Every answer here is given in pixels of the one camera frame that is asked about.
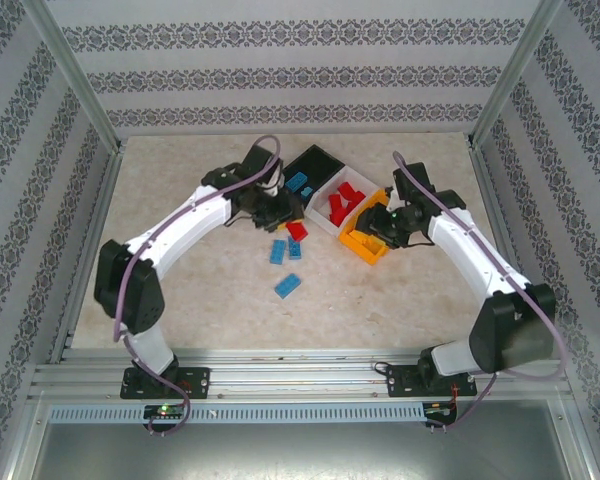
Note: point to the orange lego brick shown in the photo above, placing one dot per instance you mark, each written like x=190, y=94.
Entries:
x=369, y=241

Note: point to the small blue lego brick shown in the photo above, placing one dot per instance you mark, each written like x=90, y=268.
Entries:
x=307, y=191

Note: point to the orange plastic bin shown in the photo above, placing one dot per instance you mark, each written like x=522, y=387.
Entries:
x=352, y=242

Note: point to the white plastic bin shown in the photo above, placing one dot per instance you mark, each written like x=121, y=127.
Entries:
x=320, y=217

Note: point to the long red lego brick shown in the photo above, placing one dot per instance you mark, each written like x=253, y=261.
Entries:
x=339, y=216

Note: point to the black plastic bin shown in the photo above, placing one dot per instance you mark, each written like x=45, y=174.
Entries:
x=320, y=167

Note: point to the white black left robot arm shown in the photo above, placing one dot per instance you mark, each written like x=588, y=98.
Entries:
x=180, y=235

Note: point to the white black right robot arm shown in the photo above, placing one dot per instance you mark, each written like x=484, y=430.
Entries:
x=460, y=245

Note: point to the small circuit board green light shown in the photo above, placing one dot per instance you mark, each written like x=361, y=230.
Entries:
x=165, y=412

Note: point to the grey metal panel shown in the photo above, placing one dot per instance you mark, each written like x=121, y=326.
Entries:
x=300, y=455

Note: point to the aluminium side rail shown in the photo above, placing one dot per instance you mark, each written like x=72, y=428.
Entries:
x=492, y=200
x=103, y=200

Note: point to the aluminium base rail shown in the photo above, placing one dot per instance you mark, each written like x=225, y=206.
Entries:
x=300, y=380

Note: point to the aluminium frame post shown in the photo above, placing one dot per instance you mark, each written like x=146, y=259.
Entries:
x=512, y=75
x=75, y=75

